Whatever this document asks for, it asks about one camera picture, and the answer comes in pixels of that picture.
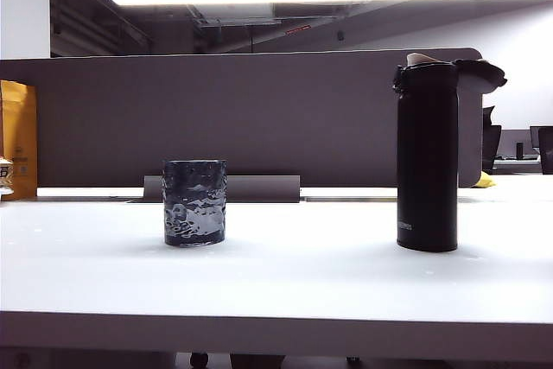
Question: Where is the black thermos with flip lid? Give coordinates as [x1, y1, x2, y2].
[391, 52, 508, 254]

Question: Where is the dark textured glass cup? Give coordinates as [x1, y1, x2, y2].
[162, 159, 228, 247]

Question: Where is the grey desk divider panel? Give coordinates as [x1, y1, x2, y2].
[0, 48, 484, 189]

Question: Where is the yellow soft object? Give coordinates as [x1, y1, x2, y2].
[475, 171, 498, 189]

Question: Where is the black office chair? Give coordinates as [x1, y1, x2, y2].
[481, 105, 503, 175]

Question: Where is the yellow paper bag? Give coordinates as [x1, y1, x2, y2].
[0, 79, 39, 202]

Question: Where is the black computer monitor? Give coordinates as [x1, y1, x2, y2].
[529, 125, 553, 163]

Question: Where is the small white printed container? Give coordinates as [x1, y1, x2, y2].
[0, 159, 14, 196]

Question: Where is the grey cable tray flap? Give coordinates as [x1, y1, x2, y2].
[143, 175, 301, 204]

